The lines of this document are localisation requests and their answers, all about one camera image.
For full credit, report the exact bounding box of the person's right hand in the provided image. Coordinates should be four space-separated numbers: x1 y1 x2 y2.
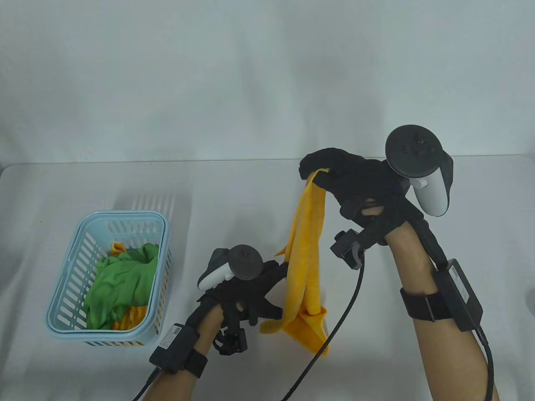
299 147 425 246

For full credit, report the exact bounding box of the person's left hand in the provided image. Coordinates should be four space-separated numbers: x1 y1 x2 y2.
196 261 290 326

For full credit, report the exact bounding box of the yellow square towel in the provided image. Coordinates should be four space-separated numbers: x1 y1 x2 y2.
260 168 331 356

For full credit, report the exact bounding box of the person's right forearm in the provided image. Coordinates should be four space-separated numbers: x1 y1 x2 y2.
385 217 502 401

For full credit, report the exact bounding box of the person's left forearm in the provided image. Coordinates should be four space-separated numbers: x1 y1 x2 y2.
144 303 224 401

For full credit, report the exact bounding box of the crumpled orange-yellow towel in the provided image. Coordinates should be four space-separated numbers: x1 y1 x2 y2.
110 241 148 331

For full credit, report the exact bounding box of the green towel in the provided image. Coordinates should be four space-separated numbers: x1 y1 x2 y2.
84 244 160 330

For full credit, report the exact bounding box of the grey white tracker controller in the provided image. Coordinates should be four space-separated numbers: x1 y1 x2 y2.
385 124 454 218
197 244 265 291

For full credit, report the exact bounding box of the black wrist sensor box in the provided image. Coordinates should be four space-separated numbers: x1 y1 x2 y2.
149 324 200 374
435 258 484 332

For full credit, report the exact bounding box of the light blue plastic basket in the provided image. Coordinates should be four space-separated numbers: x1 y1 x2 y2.
45 210 172 347

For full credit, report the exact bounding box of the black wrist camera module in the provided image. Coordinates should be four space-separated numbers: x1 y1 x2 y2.
330 229 364 270
213 328 250 355

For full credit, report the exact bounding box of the black wrist strap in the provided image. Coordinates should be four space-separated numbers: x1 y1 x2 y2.
184 349 208 378
400 288 450 322

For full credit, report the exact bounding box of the black cable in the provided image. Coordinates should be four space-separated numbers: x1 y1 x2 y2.
472 326 497 401
284 253 365 401
134 368 161 401

